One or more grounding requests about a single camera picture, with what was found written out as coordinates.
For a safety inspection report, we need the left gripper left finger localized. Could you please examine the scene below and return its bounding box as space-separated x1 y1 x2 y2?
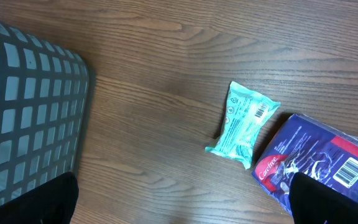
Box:
0 172 79 223

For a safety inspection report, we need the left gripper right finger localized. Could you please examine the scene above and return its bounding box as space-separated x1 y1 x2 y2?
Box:
289 172 358 224

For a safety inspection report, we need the purple tissue pack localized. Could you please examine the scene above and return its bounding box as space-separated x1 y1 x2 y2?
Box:
252 114 358 213

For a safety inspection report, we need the teal wet wipes pack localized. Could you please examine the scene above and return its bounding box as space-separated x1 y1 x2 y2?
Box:
205 81 280 169

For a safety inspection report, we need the grey plastic shopping basket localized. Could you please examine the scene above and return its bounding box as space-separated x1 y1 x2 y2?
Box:
0 21 94 206

